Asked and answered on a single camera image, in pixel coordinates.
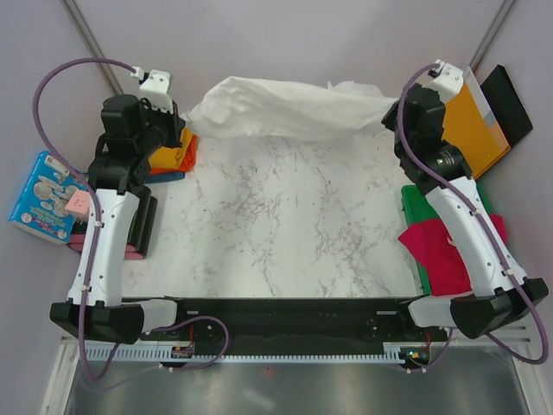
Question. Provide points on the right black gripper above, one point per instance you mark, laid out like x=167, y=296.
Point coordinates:
x=389, y=118

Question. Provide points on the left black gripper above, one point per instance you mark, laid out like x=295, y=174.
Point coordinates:
x=174, y=122

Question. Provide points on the white t shirt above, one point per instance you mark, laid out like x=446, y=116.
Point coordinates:
x=240, y=107

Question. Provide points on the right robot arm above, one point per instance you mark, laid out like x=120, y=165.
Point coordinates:
x=500, y=290

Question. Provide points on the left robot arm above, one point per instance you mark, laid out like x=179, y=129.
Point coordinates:
x=134, y=129

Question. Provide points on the mustard yellow folded shirt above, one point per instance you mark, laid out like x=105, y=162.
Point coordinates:
x=171, y=158

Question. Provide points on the blue folded shirt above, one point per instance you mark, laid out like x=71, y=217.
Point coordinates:
x=166, y=177

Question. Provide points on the orange envelope folder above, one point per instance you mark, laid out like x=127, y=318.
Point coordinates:
x=471, y=126

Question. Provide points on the black and pink case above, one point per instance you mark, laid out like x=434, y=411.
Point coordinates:
x=141, y=228

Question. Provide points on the green plastic tray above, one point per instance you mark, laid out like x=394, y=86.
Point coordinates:
x=417, y=209

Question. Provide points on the pink cube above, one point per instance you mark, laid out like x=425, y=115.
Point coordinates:
x=79, y=205

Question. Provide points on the black flat box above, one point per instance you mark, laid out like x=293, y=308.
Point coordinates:
x=506, y=105

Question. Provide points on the magenta t shirt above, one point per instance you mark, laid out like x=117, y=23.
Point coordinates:
x=432, y=247

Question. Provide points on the blue printed box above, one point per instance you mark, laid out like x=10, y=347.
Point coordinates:
x=41, y=206

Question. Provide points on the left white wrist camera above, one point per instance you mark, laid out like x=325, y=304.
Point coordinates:
x=154, y=87

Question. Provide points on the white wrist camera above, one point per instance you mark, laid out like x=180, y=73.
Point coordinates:
x=154, y=87
x=446, y=79

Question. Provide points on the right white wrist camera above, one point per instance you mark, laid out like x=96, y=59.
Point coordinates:
x=446, y=79

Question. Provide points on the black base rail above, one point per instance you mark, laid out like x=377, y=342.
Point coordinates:
x=295, y=326

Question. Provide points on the white cable duct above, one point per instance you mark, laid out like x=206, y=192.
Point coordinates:
x=173, y=354

